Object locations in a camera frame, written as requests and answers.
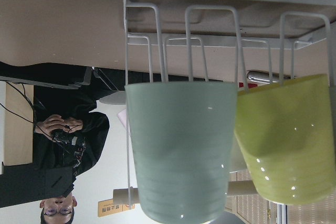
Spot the green cup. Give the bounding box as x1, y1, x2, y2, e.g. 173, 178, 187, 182
125, 81, 237, 223

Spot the yellow cup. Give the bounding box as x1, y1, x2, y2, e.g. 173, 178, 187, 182
235, 74, 335, 205

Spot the person in black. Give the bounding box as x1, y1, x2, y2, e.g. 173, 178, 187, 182
33, 87, 110, 224

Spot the white wire cup rack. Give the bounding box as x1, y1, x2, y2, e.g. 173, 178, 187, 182
122, 0, 336, 204

